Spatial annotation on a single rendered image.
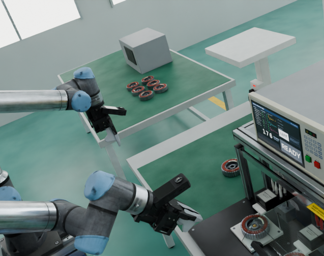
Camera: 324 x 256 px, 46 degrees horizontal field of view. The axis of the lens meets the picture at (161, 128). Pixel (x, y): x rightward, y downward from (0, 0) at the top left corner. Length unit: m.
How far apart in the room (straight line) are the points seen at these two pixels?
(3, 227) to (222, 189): 1.19
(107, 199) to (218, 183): 1.07
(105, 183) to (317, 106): 0.70
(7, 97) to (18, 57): 4.27
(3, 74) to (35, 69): 0.42
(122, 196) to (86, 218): 0.10
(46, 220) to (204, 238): 0.83
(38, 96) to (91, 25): 4.34
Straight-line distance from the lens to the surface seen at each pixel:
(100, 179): 0.94
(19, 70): 5.66
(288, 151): 1.37
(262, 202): 1.56
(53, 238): 1.56
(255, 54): 2.06
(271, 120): 1.37
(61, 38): 5.63
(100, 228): 0.95
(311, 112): 1.26
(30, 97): 1.38
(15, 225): 0.96
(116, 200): 0.96
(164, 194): 1.03
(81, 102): 1.42
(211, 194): 1.89
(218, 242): 1.64
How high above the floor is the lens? 1.96
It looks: 29 degrees down
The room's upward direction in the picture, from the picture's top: 18 degrees counter-clockwise
